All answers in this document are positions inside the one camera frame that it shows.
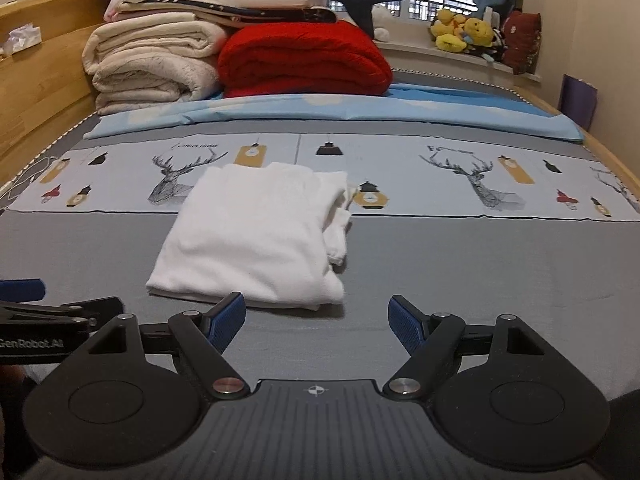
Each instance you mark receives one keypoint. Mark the light blue quilt cover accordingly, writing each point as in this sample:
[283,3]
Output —
[350,112]

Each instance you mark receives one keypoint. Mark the wooden bed side rail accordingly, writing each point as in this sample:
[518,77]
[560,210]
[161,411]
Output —
[612,160]

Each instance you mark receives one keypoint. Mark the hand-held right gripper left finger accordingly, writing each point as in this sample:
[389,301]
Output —
[227,322]

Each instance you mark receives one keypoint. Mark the white tissue pack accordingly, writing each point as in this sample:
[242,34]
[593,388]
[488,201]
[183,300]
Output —
[22,37]

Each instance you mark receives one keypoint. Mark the grey printed bed sheet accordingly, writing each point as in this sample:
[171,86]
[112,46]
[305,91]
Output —
[475,260]

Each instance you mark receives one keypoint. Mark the dark red cushion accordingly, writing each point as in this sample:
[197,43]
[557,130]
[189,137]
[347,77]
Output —
[522,42]

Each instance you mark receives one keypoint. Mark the white window sill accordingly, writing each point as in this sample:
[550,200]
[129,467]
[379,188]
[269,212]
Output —
[425,57]

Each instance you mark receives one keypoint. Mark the red folded blanket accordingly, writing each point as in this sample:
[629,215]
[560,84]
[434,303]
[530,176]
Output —
[305,60]

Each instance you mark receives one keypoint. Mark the white long-sleeve shirt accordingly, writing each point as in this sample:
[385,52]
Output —
[250,240]

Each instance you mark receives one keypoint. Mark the wooden headboard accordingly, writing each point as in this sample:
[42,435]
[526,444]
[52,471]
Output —
[35,95]

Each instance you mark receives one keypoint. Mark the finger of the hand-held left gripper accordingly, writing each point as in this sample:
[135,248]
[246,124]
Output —
[100,307]
[22,290]

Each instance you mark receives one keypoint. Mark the purple box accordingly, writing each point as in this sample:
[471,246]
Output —
[577,102]

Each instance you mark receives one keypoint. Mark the yellow plush toy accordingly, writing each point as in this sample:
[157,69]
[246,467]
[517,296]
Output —
[447,32]
[479,32]

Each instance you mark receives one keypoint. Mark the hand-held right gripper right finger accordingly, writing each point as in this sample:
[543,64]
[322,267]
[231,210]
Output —
[407,325]

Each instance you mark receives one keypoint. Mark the dark star-print cloth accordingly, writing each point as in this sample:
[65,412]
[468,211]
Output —
[300,15]

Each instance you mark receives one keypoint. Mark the cream fleece blanket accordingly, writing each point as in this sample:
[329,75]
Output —
[150,42]
[150,85]

